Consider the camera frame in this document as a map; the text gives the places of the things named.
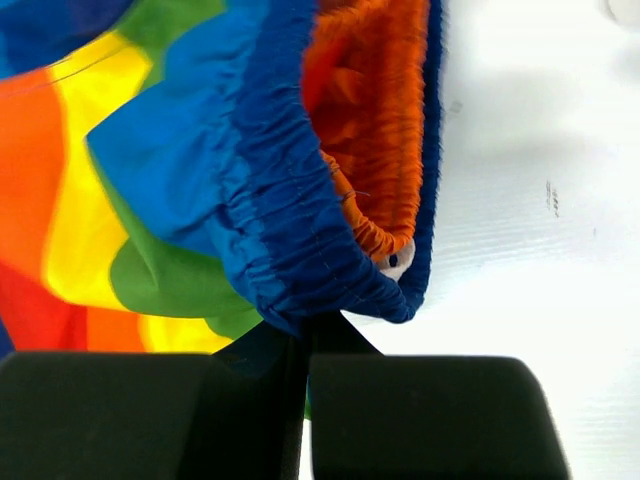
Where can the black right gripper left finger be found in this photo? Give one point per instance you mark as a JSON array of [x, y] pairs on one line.
[[234, 414]]

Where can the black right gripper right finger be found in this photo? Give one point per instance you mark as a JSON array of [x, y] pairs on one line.
[[424, 417]]

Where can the rainbow striped shorts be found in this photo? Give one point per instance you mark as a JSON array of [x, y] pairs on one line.
[[174, 172]]

